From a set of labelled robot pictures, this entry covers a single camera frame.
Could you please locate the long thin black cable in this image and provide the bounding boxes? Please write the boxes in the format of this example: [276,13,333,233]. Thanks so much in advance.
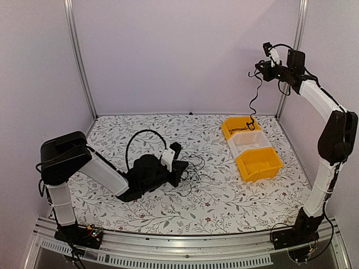
[171,153,213,197]

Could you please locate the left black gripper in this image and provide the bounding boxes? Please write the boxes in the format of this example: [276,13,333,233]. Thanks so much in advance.
[141,162,188,194]

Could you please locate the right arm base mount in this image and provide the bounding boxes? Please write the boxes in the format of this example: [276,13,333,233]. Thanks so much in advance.
[270,215,319,263]

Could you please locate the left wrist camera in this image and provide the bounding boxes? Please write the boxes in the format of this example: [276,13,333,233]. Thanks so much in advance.
[160,142,182,172]

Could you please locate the aluminium front rail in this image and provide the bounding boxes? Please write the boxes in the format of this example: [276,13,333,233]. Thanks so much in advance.
[24,217,352,268]

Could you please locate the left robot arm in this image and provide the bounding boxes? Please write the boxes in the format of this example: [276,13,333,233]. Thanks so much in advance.
[35,131,189,243]

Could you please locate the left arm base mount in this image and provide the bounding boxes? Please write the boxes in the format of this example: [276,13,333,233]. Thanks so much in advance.
[52,209,104,249]

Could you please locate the left arm black hose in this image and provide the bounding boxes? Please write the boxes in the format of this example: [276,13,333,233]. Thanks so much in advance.
[125,129,168,171]

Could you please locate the right arm black hose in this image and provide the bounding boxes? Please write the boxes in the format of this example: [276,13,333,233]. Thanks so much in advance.
[270,43,294,53]

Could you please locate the far yellow bin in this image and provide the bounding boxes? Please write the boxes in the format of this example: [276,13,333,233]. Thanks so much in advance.
[221,116,262,141]

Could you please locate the aluminium frame post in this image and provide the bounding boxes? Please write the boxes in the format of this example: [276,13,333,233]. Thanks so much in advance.
[275,0,309,118]
[63,0,98,120]

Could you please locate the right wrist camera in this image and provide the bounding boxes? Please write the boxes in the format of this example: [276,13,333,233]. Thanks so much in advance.
[263,42,282,67]

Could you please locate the right aluminium frame post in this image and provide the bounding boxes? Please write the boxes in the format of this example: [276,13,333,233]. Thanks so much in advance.
[275,0,309,118]

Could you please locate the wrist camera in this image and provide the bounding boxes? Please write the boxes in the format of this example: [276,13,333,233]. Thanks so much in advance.
[160,142,182,172]
[263,42,282,67]

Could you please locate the near yellow bin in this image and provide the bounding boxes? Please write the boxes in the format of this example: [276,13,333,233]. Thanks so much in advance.
[236,147,284,182]

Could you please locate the left aluminium frame post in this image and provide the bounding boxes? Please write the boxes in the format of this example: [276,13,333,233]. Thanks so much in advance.
[63,0,98,120]

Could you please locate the thick black cable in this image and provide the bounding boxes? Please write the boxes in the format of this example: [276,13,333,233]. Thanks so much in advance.
[244,69,264,132]

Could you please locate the white translucent bin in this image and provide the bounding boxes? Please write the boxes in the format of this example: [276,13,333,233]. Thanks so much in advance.
[227,131,272,159]

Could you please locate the yellow bin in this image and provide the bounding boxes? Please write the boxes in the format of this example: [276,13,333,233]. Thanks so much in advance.
[221,116,262,141]
[236,147,284,182]

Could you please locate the floral table mat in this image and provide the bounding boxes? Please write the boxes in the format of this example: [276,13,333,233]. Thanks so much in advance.
[69,115,311,235]

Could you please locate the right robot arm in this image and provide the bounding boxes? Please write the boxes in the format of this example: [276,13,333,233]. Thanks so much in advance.
[255,43,358,221]

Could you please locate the arm black hose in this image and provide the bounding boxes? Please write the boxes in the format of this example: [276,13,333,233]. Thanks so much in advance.
[125,129,168,171]
[270,43,294,53]

